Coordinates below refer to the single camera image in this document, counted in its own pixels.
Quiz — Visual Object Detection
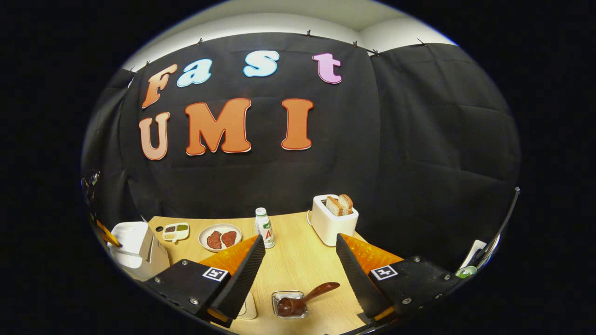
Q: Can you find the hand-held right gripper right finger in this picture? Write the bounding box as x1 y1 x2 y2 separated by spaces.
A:
336 234 466 326

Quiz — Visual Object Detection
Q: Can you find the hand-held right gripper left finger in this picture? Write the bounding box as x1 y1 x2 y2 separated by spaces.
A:
144 235 266 327

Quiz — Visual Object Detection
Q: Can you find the clear rice tray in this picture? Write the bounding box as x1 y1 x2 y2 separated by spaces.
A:
235 292 257 320

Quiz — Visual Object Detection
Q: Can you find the white rice cooker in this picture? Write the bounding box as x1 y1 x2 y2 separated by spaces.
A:
108 221 170 281

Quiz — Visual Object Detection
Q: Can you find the brown wooden spoon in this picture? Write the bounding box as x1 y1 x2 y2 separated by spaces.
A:
277 282 340 317

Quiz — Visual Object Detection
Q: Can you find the white drink bottle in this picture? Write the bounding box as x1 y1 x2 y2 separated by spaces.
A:
255 208 275 249

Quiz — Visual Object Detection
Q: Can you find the white round plate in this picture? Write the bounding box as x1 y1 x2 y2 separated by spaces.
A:
198 224 243 252

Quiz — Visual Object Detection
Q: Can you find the white toaster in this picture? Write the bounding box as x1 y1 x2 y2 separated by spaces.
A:
310 194 359 247

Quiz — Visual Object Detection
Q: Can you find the white divided sauce dish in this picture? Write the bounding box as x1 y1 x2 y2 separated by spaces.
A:
162 223 190 243

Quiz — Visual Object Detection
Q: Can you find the black backdrop cloth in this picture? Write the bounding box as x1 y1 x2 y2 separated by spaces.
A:
81 33 521 270

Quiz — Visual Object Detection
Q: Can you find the black slanted bar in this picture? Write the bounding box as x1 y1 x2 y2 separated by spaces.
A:
480 187 521 266

